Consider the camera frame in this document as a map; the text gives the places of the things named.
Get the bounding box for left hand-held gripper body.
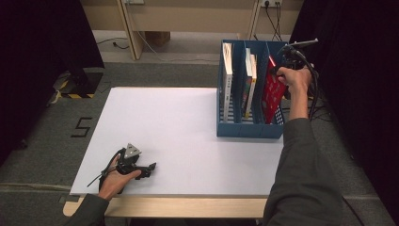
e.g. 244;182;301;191
117;143;149;176

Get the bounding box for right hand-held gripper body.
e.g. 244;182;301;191
280;38;320;70

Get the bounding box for yellow book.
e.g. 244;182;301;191
244;54;258;120

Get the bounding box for red picture book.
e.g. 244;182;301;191
262;56;288;125

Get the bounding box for teal illustrated book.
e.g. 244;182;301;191
241;47;253;116

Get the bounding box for white grey book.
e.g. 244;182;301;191
221;41;233;123

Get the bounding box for blue file rack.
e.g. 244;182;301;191
215;39;291;139

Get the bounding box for person's right hand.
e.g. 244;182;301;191
277;65;312;95

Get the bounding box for person's left hand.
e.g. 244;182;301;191
98;153;142;202

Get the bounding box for light wooden table board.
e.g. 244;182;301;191
62;196;267;219

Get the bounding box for black curtain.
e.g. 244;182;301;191
0;0;105;168
288;0;399;218

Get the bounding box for black stand base striped tape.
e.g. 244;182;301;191
51;67;106;100

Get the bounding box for beige wooden desk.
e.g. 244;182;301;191
79;0;305;61

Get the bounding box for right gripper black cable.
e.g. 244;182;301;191
293;50;330;121

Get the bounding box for black power cable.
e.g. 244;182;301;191
275;1;283;41
264;1;281;41

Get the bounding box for black floor cable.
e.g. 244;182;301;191
96;37;130;50

